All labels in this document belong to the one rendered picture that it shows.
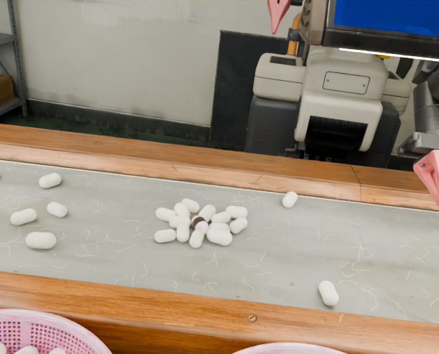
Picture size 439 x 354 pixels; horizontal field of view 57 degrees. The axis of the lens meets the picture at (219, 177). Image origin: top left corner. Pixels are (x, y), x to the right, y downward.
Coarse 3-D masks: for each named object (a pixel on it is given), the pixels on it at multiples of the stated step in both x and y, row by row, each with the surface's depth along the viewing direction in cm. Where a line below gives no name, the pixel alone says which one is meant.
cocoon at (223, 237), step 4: (212, 228) 58; (216, 228) 58; (208, 232) 58; (212, 232) 58; (216, 232) 58; (220, 232) 58; (224, 232) 58; (228, 232) 58; (208, 236) 58; (212, 236) 58; (216, 236) 57; (220, 236) 57; (224, 236) 57; (228, 236) 57; (212, 240) 58; (216, 240) 58; (220, 240) 57; (224, 240) 57; (228, 240) 57; (224, 244) 58
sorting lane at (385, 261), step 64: (0, 192) 65; (64, 192) 67; (128, 192) 69; (192, 192) 71; (256, 192) 73; (0, 256) 52; (64, 256) 53; (128, 256) 54; (192, 256) 55; (256, 256) 57; (320, 256) 58; (384, 256) 60
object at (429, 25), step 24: (312, 0) 37; (336, 0) 37; (360, 0) 37; (384, 0) 37; (408, 0) 37; (432, 0) 37; (312, 24) 37; (336, 24) 37; (360, 24) 37; (384, 24) 37; (408, 24) 37; (432, 24) 37; (360, 48) 38; (384, 48) 37; (408, 48) 37; (432, 48) 37
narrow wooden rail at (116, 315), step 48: (0, 288) 44; (48, 288) 44; (96, 288) 45; (144, 336) 42; (192, 336) 42; (240, 336) 41; (288, 336) 42; (336, 336) 42; (384, 336) 43; (432, 336) 44
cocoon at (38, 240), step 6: (30, 234) 53; (36, 234) 53; (42, 234) 53; (48, 234) 53; (30, 240) 53; (36, 240) 53; (42, 240) 53; (48, 240) 53; (54, 240) 53; (30, 246) 53; (36, 246) 53; (42, 246) 53; (48, 246) 53
